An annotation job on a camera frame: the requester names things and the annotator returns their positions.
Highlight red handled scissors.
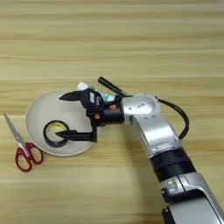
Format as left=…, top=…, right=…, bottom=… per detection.
left=3, top=112, right=45, bottom=173

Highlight beige round plate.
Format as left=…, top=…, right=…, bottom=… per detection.
left=24, top=89, right=99, bottom=157

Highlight black box with white label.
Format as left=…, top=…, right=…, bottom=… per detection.
left=80, top=88, right=103, bottom=114

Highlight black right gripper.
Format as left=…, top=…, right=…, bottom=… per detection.
left=55, top=89, right=124, bottom=144

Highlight black marker pen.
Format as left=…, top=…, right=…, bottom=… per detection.
left=97, top=76, right=131, bottom=98

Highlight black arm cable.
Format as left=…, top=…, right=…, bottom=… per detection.
left=156, top=97, right=190, bottom=141

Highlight white teal glue stick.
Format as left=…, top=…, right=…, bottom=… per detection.
left=76, top=81, right=116, bottom=103

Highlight black tape roll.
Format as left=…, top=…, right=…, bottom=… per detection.
left=43, top=119, right=71, bottom=148

